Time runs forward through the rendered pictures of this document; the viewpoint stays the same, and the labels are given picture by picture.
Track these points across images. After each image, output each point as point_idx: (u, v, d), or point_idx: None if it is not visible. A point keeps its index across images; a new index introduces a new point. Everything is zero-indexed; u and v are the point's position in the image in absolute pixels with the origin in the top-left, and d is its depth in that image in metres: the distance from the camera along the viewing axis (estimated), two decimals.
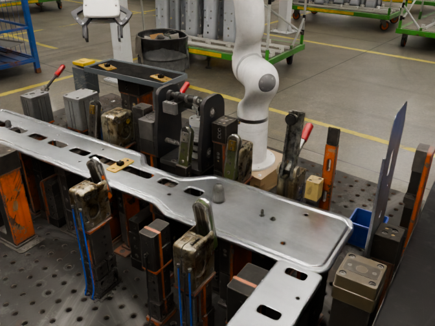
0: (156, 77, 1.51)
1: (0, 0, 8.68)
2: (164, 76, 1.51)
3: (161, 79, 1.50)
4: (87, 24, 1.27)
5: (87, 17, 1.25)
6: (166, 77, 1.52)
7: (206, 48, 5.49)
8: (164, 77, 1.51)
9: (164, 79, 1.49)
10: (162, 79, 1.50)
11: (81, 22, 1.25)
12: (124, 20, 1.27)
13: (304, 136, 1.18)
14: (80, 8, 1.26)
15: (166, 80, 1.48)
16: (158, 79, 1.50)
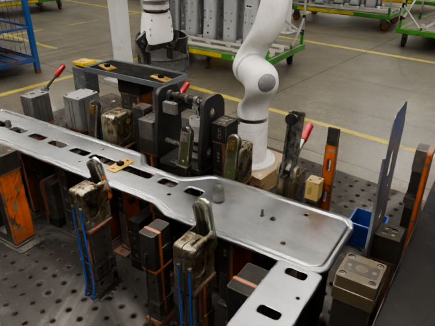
0: (156, 77, 1.51)
1: (0, 0, 8.68)
2: (164, 76, 1.51)
3: (161, 79, 1.50)
4: (145, 47, 1.44)
5: (150, 45, 1.43)
6: (166, 77, 1.52)
7: (206, 48, 5.49)
8: (164, 77, 1.51)
9: (164, 79, 1.49)
10: (162, 79, 1.50)
11: (146, 50, 1.42)
12: (175, 41, 1.49)
13: (304, 136, 1.18)
14: (143, 36, 1.41)
15: (166, 80, 1.48)
16: (158, 79, 1.50)
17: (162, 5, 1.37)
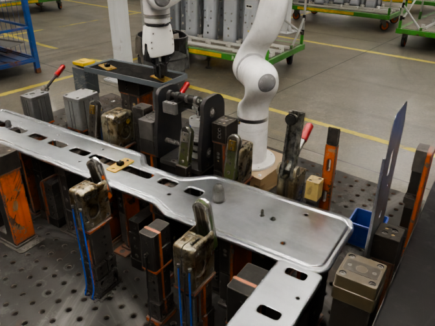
0: (156, 77, 1.51)
1: (0, 0, 8.68)
2: (164, 76, 1.51)
3: (161, 79, 1.50)
4: (154, 60, 1.48)
5: (157, 59, 1.46)
6: (166, 77, 1.52)
7: (206, 48, 5.49)
8: (164, 77, 1.51)
9: (164, 79, 1.49)
10: (162, 79, 1.50)
11: (156, 65, 1.47)
12: (168, 59, 1.50)
13: (304, 136, 1.18)
14: (148, 52, 1.44)
15: (166, 80, 1.48)
16: (158, 79, 1.50)
17: (163, 19, 1.39)
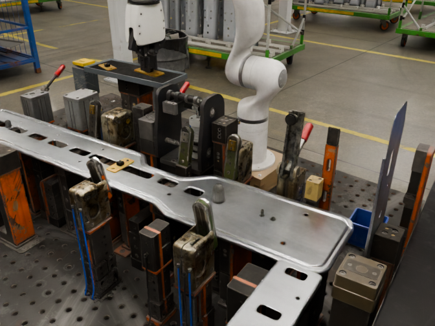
0: (143, 72, 1.17)
1: (0, 0, 8.68)
2: (153, 70, 1.18)
3: (151, 73, 1.16)
4: None
5: (145, 47, 1.13)
6: (156, 70, 1.19)
7: (206, 48, 5.49)
8: (154, 72, 1.18)
9: (154, 74, 1.16)
10: (151, 73, 1.16)
11: (144, 54, 1.13)
12: (157, 46, 1.17)
13: (304, 136, 1.18)
14: (134, 39, 1.10)
15: (158, 75, 1.15)
16: (147, 74, 1.16)
17: None
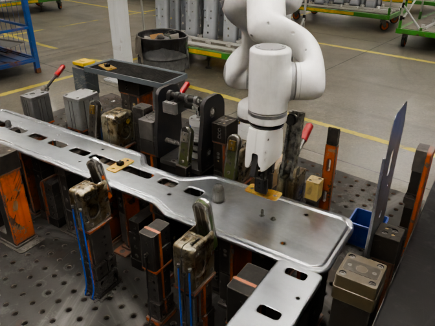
0: (257, 193, 1.04)
1: (0, 0, 8.68)
2: (268, 189, 1.05)
3: (267, 195, 1.03)
4: (257, 171, 1.01)
5: (266, 170, 1.00)
6: (270, 189, 1.06)
7: (206, 48, 5.49)
8: (269, 191, 1.05)
9: (272, 196, 1.03)
10: (268, 195, 1.03)
11: (263, 178, 1.00)
12: (273, 165, 1.04)
13: (304, 136, 1.18)
14: (257, 164, 0.97)
15: (278, 198, 1.02)
16: (265, 197, 1.03)
17: (283, 118, 0.93)
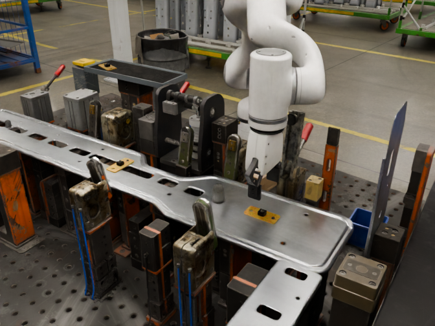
0: (256, 216, 1.07)
1: (0, 0, 8.68)
2: (266, 212, 1.08)
3: (266, 218, 1.07)
4: None
5: (261, 175, 0.98)
6: (268, 212, 1.09)
7: (206, 48, 5.49)
8: (267, 214, 1.08)
9: (270, 218, 1.06)
10: (267, 218, 1.06)
11: (257, 183, 0.98)
12: None
13: (304, 136, 1.18)
14: (255, 166, 0.96)
15: (276, 221, 1.06)
16: (263, 220, 1.06)
17: (284, 122, 0.94)
